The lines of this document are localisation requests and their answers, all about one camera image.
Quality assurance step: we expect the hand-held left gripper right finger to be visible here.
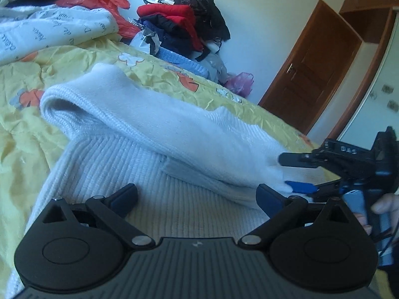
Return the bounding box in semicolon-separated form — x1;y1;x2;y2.
237;184;356;250

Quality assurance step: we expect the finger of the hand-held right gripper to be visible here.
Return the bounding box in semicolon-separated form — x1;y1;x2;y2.
285;180;342;202
278;152;316;167

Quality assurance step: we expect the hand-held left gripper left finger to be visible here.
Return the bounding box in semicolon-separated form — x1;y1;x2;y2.
40;183;155;250

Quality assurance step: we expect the white knit sweater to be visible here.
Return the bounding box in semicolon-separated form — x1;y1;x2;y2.
6;62;315;299

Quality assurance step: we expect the person's right hand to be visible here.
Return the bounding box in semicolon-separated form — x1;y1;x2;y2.
355;193;399;235

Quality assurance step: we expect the brown wooden door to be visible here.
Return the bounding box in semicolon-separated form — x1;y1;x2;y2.
257;0;363;135

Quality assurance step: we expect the pink plastic bag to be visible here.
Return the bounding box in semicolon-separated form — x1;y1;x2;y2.
224;72;254;98

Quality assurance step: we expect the grey plastic bag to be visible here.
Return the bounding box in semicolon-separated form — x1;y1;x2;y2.
201;52;229;84

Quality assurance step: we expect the light blue knit garment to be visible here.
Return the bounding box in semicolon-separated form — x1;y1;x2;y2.
155;48;209;79

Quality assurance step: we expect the yellow printed bedsheet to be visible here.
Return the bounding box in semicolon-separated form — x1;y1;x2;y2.
0;36;399;299

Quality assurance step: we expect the grey white patterned cloth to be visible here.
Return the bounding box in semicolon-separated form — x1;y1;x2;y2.
130;26;163;56

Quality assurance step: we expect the navy garment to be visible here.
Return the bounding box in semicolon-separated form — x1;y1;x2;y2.
140;14;195;55

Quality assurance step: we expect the white printed blanket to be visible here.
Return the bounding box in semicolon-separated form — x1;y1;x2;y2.
0;4;123;66

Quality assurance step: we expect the red garment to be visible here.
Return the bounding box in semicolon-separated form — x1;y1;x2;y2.
136;4;204;52

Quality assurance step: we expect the white wardrobe with wooden frame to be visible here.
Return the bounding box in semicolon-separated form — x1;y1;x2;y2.
327;0;399;151

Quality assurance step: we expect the black cable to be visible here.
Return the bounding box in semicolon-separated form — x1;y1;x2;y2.
377;227;399;257

